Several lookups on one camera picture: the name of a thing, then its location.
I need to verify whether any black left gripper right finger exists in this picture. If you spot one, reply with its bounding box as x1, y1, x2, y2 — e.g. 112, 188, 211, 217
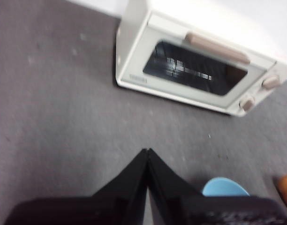
145, 147, 205, 225

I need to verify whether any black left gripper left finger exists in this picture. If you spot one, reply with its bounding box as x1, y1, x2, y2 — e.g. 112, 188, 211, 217
91, 148, 149, 225

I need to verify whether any blue ribbed bowl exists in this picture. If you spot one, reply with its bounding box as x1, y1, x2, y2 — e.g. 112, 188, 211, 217
202, 177, 250, 197

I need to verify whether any white toaster oven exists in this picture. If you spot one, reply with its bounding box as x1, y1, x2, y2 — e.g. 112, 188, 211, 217
114, 0, 287, 117

